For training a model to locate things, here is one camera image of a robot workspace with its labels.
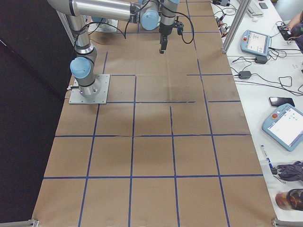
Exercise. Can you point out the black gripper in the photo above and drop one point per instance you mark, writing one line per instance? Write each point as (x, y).
(164, 30)

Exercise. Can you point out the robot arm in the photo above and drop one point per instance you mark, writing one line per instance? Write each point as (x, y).
(149, 13)

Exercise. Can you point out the person forearm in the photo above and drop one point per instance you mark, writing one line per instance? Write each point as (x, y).
(295, 21)

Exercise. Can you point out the lower black power adapter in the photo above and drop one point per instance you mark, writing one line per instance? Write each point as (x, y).
(244, 74)

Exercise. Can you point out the black power adapter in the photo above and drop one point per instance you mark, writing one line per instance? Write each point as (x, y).
(260, 59)
(244, 74)

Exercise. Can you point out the upper teach pendant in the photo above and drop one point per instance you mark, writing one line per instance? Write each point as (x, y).
(255, 43)

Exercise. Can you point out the teach pendant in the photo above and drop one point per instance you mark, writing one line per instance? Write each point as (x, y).
(255, 43)
(285, 125)

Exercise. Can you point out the upper black power adapter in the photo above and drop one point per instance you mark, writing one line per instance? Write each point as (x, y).
(260, 59)

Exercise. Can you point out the white keyboard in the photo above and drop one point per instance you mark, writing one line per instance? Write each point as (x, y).
(253, 10)

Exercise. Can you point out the black smartphone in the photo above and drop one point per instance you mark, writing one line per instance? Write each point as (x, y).
(278, 101)

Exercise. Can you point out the lower teach pendant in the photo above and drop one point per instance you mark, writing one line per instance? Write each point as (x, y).
(285, 125)

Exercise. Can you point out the diagonal aluminium frame post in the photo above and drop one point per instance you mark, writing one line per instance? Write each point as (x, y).
(235, 25)

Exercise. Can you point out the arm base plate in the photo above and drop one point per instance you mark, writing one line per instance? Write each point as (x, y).
(94, 97)

